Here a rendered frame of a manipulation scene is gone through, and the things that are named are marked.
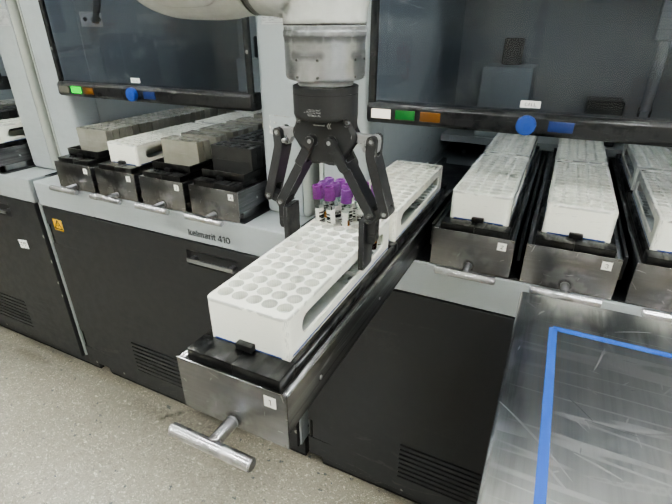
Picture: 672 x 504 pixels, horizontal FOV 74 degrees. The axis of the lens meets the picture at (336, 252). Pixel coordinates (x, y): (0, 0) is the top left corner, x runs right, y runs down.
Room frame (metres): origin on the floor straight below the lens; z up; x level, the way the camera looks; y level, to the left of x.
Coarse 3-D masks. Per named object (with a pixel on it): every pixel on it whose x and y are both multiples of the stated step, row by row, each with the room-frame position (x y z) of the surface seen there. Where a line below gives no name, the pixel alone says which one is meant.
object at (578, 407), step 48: (528, 336) 0.39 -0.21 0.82; (576, 336) 0.39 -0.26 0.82; (624, 336) 0.39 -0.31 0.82; (528, 384) 0.32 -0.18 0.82; (576, 384) 0.32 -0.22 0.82; (624, 384) 0.32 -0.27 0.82; (528, 432) 0.26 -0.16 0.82; (576, 432) 0.26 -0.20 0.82; (624, 432) 0.26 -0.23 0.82; (480, 480) 0.22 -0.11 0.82; (528, 480) 0.22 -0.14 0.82; (576, 480) 0.22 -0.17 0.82; (624, 480) 0.22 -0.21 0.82
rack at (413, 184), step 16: (400, 160) 0.94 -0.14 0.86; (400, 176) 0.83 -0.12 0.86; (416, 176) 0.83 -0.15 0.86; (432, 176) 0.83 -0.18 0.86; (400, 192) 0.74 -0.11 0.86; (416, 192) 0.73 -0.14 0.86; (432, 192) 0.84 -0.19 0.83; (400, 208) 0.66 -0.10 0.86; (416, 208) 0.80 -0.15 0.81; (400, 224) 0.66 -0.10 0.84
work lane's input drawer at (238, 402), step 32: (448, 192) 0.91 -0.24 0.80; (416, 224) 0.72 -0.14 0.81; (384, 256) 0.58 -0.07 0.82; (416, 256) 0.70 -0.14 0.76; (384, 288) 0.55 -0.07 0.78; (352, 320) 0.45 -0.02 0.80; (192, 352) 0.37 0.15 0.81; (224, 352) 0.37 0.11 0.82; (256, 352) 0.37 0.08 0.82; (320, 352) 0.38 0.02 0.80; (192, 384) 0.37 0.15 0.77; (224, 384) 0.35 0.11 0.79; (256, 384) 0.34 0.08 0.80; (288, 384) 0.34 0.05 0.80; (320, 384) 0.37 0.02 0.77; (224, 416) 0.35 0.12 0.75; (256, 416) 0.33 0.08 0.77; (288, 416) 0.32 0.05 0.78; (224, 448) 0.30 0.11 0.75; (288, 448) 0.31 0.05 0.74
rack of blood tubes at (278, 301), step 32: (320, 224) 0.60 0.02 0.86; (352, 224) 0.59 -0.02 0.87; (384, 224) 0.59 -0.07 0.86; (288, 256) 0.49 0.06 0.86; (320, 256) 0.49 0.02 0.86; (352, 256) 0.49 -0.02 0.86; (224, 288) 0.42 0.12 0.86; (256, 288) 0.42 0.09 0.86; (288, 288) 0.43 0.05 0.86; (320, 288) 0.42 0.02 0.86; (224, 320) 0.39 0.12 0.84; (256, 320) 0.37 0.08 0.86; (288, 320) 0.36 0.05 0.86; (320, 320) 0.42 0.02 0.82; (288, 352) 0.36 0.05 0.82
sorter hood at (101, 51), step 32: (64, 0) 1.19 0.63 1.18; (96, 0) 1.15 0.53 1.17; (128, 0) 1.10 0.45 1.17; (64, 32) 1.20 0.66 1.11; (96, 32) 1.16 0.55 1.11; (128, 32) 1.11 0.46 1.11; (160, 32) 1.07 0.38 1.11; (192, 32) 1.03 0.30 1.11; (224, 32) 0.99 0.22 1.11; (64, 64) 1.22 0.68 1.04; (96, 64) 1.17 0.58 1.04; (128, 64) 1.12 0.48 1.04; (160, 64) 1.07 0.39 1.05; (192, 64) 1.03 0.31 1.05; (224, 64) 1.00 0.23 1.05; (96, 96) 1.16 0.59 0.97; (160, 96) 1.07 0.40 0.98; (192, 96) 1.02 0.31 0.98; (224, 96) 0.99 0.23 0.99; (256, 96) 0.98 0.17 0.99
